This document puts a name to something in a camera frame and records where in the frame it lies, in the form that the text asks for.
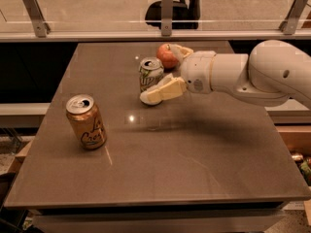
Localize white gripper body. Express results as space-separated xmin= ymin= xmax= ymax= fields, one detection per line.
xmin=181 ymin=51 xmax=216 ymax=94

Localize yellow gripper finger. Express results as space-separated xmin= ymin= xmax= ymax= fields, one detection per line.
xmin=140 ymin=74 xmax=188 ymax=106
xmin=168 ymin=44 xmax=193 ymax=66

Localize white green 7up can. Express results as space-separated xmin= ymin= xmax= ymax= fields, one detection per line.
xmin=139 ymin=57 xmax=164 ymax=91

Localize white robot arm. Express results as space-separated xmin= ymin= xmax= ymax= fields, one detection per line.
xmin=140 ymin=40 xmax=311 ymax=109

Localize orange LaCroix can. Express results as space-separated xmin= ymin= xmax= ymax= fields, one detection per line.
xmin=66 ymin=94 xmax=107 ymax=150

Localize red apple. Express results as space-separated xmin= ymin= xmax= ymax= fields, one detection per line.
xmin=156 ymin=44 xmax=179 ymax=69

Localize black office chair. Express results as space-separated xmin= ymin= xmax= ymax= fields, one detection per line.
xmin=145 ymin=0 xmax=200 ymax=29

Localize cans in side box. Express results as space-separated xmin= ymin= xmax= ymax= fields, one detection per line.
xmin=291 ymin=151 xmax=311 ymax=186

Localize cardboard box left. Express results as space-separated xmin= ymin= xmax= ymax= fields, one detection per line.
xmin=8 ymin=141 xmax=32 ymax=173

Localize middle metal railing bracket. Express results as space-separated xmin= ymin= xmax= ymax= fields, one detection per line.
xmin=161 ymin=0 xmax=173 ymax=37

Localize metal railing bracket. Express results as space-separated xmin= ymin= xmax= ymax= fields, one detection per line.
xmin=161 ymin=0 xmax=173 ymax=37
xmin=279 ymin=0 xmax=308 ymax=35
xmin=22 ymin=0 xmax=51 ymax=38

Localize right metal railing bracket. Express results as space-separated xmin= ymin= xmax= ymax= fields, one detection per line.
xmin=279 ymin=0 xmax=308 ymax=35

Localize left metal railing bracket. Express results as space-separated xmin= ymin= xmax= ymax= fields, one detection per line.
xmin=22 ymin=0 xmax=51 ymax=38

